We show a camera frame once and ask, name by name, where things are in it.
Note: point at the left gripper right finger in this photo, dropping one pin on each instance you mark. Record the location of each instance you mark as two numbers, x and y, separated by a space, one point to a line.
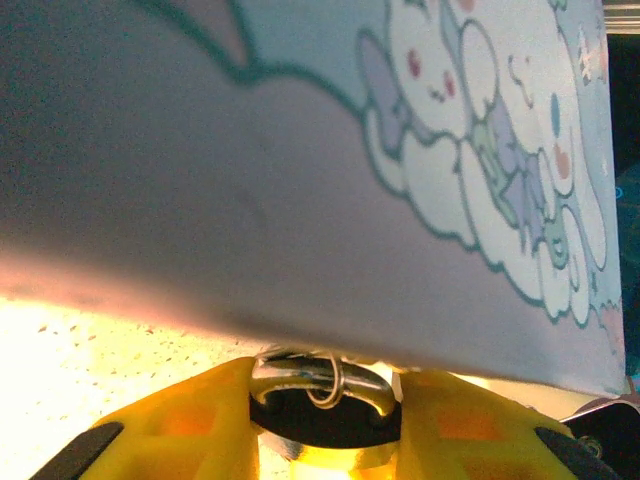
475 440

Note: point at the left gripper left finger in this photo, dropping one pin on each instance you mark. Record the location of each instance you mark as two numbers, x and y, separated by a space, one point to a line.
190 435

